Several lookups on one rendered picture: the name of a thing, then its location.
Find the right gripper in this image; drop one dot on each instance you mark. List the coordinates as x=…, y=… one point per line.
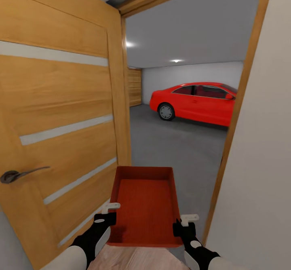
x=179, y=230

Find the car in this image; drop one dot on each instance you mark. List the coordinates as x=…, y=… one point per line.
x=208, y=102

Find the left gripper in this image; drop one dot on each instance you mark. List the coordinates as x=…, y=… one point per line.
x=110, y=216

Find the storage box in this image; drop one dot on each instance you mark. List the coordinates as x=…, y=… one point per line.
x=148, y=208

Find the garage door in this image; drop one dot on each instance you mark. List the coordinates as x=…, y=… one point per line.
x=134, y=86

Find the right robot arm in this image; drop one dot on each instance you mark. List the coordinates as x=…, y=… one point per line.
x=198, y=257

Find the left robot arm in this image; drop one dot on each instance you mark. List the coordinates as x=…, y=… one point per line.
x=86, y=247

